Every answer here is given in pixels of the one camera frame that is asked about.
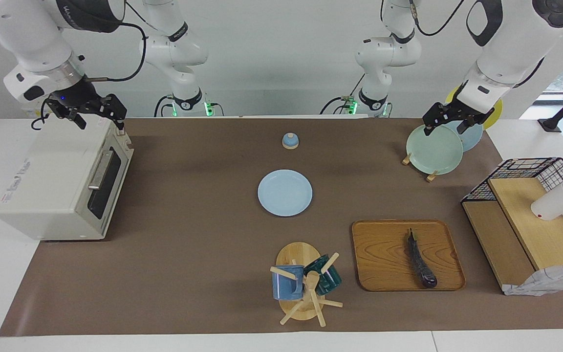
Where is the brown table mat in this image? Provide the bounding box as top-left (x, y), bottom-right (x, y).
top-left (0, 117), bottom-right (563, 337)

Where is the light blue racked plate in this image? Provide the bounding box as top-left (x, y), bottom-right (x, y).
top-left (445, 120), bottom-right (484, 152)

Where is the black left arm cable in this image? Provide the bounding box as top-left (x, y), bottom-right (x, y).
top-left (409, 0), bottom-right (465, 38)

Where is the pale green plate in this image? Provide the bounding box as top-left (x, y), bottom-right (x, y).
top-left (406, 124), bottom-right (464, 175)

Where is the yellow plate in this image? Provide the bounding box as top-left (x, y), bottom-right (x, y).
top-left (445, 86), bottom-right (503, 130)

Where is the dark green ceramic mug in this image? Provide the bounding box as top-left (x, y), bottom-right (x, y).
top-left (303, 254), bottom-right (342, 295)

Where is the black wire basket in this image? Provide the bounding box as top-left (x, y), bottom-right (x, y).
top-left (461, 157), bottom-right (563, 260)

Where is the wooden plate rack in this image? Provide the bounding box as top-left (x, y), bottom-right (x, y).
top-left (402, 153), bottom-right (438, 182)

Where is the black base cable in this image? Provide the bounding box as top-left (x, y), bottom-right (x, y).
top-left (321, 73), bottom-right (366, 116)
top-left (154, 95), bottom-right (175, 118)

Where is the black oven power cord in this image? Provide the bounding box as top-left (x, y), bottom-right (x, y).
top-left (31, 100), bottom-right (52, 131)

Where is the white cup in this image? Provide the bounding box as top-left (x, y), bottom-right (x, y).
top-left (530, 181), bottom-right (563, 221)

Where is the wooden step shelf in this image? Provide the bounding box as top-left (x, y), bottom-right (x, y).
top-left (461, 177), bottom-right (563, 294)

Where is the blue ceramic mug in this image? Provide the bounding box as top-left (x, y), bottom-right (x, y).
top-left (272, 265), bottom-right (305, 301)

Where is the wooden mug tree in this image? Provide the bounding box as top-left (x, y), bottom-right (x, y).
top-left (269, 242), bottom-right (344, 327)

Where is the cream toaster oven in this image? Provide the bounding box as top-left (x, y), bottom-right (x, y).
top-left (0, 117), bottom-right (134, 241)

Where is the wooden serving tray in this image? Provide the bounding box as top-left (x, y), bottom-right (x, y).
top-left (351, 220), bottom-right (466, 292)

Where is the dark purple eggplant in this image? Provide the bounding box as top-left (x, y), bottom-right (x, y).
top-left (405, 228), bottom-right (438, 288)

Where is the glass oven door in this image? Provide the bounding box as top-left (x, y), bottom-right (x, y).
top-left (77, 128), bottom-right (134, 236)

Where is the white patterned cloth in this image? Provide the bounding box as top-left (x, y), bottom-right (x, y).
top-left (502, 263), bottom-right (563, 297)

